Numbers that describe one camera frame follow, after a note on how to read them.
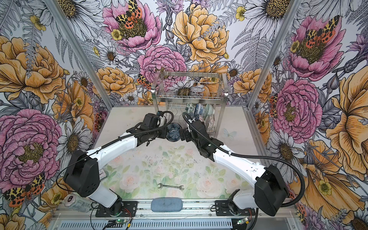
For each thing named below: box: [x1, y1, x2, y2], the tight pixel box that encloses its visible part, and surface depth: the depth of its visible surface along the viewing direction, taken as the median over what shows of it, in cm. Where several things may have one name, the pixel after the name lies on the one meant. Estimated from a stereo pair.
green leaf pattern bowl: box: [184, 102, 194, 114], surface depth 108 cm
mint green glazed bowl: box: [204, 103, 216, 118], surface depth 109 cm
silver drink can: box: [62, 192, 93, 213], surface depth 67 cm
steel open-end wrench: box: [157, 183, 185, 192], surface depth 83 cm
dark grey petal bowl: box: [166, 122, 183, 142], surface depth 91 cm
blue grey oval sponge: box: [150, 196, 184, 213], surface depth 75 cm
